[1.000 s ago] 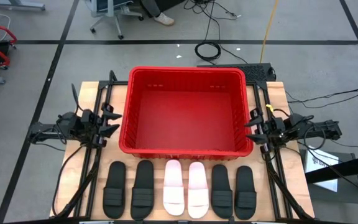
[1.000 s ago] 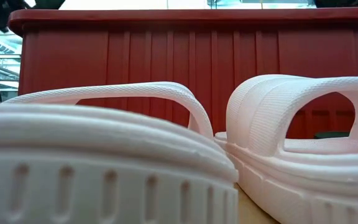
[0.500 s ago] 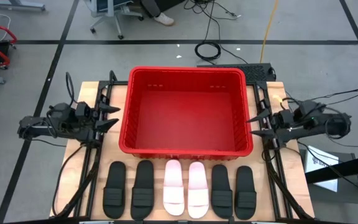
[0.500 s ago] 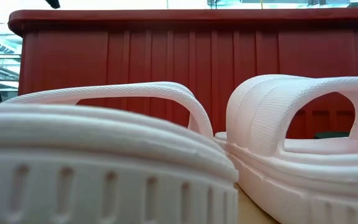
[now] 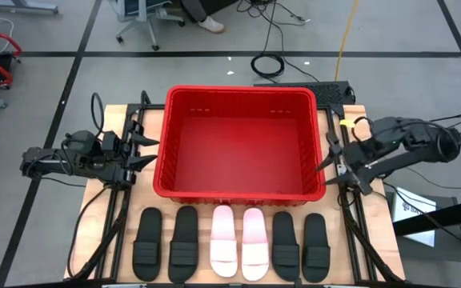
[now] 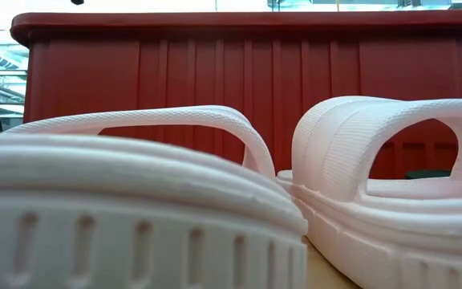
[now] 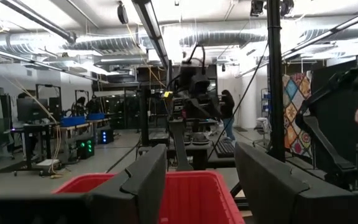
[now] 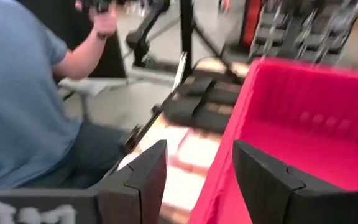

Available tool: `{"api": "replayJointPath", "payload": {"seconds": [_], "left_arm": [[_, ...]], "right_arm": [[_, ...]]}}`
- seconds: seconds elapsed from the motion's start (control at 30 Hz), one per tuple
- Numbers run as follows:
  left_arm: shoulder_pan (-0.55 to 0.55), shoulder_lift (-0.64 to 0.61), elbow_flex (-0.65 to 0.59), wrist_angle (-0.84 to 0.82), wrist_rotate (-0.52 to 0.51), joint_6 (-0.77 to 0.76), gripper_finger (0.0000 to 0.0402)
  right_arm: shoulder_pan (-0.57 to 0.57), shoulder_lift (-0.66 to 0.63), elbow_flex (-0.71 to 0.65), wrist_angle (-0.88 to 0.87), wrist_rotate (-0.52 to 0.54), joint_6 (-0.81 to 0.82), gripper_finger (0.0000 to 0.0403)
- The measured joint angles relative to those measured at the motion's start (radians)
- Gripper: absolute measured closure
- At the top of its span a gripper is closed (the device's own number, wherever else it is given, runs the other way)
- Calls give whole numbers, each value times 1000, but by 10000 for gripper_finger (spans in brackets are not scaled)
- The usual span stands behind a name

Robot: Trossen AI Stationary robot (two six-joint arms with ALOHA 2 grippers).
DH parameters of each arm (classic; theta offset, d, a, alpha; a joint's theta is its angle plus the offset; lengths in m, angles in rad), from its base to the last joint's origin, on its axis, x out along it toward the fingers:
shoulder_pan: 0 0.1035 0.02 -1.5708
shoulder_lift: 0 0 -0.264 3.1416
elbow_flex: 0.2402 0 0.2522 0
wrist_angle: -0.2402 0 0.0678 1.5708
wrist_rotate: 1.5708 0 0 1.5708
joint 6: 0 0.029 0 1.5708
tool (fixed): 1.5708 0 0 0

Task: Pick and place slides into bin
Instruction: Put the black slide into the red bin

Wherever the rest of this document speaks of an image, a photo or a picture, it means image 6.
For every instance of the red plastic bin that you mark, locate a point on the red plastic bin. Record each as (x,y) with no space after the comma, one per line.
(215,72)

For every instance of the pink foam slide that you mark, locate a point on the pink foam slide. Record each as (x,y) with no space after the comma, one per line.
(375,225)
(134,180)

